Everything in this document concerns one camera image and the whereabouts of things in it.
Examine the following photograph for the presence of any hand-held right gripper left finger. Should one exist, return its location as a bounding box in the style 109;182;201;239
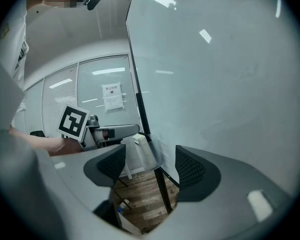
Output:
49;143;127;211

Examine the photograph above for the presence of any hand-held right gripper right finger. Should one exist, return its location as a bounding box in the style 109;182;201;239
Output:
174;145;292;232

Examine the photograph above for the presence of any large white projection board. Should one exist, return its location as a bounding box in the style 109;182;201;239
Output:
125;0;300;215

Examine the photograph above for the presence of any person's white shirt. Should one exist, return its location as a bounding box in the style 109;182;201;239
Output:
0;0;31;115

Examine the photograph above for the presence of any white paper notice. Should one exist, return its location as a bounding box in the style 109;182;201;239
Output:
101;83;127;113

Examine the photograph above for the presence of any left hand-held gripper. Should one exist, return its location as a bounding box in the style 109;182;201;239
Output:
57;103;141;151

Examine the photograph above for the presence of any small white blue bottle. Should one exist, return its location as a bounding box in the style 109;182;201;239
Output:
118;198;131;213

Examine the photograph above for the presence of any cream plastic block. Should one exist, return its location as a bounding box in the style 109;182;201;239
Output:
132;133;158;170

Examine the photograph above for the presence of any person's left forearm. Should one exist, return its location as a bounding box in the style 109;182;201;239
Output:
9;126;85;158

